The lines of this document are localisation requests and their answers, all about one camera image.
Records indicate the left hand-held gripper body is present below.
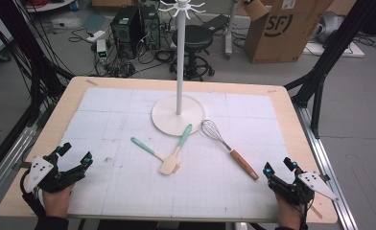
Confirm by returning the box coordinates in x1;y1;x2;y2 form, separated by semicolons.
22;152;88;195

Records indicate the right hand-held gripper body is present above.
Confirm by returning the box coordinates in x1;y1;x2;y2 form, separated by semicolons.
267;172;341;207

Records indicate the wire whisk with brown handle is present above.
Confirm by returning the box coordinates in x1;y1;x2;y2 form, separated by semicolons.
200;119;260;182

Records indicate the teal-handled wooden spatula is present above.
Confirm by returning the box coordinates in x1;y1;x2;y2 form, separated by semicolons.
129;136;181;174
158;124;194;176

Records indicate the white utensil rack with hooks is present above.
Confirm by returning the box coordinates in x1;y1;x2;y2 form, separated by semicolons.
151;0;207;137

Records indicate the person's right hand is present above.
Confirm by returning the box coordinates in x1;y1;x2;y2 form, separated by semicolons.
276;195;305;230

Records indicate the person's left hand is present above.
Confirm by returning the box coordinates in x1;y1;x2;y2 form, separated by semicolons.
41;186;76;219

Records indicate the white grid mat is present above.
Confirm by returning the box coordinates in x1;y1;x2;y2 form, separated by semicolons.
59;87;290;221

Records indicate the white device with green display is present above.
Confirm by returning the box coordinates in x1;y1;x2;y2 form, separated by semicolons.
96;38;109;64

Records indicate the white power strip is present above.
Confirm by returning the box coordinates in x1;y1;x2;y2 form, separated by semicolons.
85;30;107;43

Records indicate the flat white board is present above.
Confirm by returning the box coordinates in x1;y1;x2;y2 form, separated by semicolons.
302;40;365;58

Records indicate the black computer tower with sticker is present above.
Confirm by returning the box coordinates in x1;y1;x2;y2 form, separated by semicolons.
109;5;143;60

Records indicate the large printed cardboard box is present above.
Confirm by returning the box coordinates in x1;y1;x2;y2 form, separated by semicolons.
243;0;335;64

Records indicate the round white table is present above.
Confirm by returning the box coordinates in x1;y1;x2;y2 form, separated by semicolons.
25;0;76;13

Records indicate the silver grey bag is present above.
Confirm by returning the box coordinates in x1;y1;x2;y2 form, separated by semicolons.
313;11;346;45

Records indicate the white stand leg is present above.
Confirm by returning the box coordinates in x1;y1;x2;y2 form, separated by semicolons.
223;0;241;60

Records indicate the black round stool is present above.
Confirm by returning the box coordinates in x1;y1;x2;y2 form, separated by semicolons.
170;24;216;81

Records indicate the black cable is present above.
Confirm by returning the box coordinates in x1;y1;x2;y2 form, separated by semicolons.
301;195;315;230
19;171;47;219

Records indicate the aluminium rail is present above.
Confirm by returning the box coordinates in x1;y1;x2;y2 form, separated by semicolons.
0;125;37;210
294;104;359;230

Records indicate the black metal frame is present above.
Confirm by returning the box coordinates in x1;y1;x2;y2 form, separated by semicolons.
284;0;376;139
0;0;76;128

